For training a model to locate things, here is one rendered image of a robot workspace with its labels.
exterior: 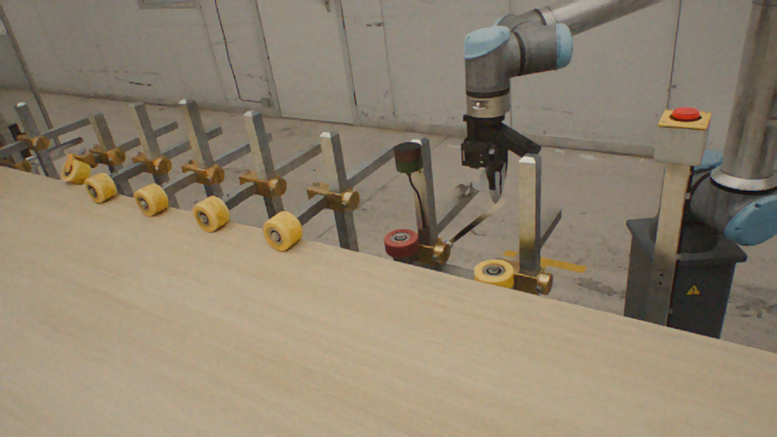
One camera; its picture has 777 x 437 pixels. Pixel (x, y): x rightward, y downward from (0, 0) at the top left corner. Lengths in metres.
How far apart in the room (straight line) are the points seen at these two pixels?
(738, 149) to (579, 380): 0.84
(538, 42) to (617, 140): 2.82
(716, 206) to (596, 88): 2.33
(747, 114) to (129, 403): 1.44
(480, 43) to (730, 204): 0.81
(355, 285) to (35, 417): 0.61
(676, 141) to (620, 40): 2.79
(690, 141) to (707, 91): 2.78
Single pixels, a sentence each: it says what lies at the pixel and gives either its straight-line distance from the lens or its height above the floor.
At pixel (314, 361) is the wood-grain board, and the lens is 1.02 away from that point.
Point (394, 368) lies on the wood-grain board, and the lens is 0.98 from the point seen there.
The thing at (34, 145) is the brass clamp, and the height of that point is 0.95.
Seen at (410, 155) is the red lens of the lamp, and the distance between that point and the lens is 1.17.
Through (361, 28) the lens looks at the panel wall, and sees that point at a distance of 4.57.
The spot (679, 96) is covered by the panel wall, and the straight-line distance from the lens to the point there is 3.82.
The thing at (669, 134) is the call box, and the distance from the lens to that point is 1.03.
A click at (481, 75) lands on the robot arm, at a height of 1.27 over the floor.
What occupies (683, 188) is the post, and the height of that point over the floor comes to 1.10.
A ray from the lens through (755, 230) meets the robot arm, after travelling 1.67.
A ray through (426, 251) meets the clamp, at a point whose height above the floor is 0.86.
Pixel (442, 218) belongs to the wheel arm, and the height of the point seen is 0.86.
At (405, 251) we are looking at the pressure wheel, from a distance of 1.28.
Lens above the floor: 1.57
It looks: 29 degrees down
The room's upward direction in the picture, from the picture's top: 8 degrees counter-clockwise
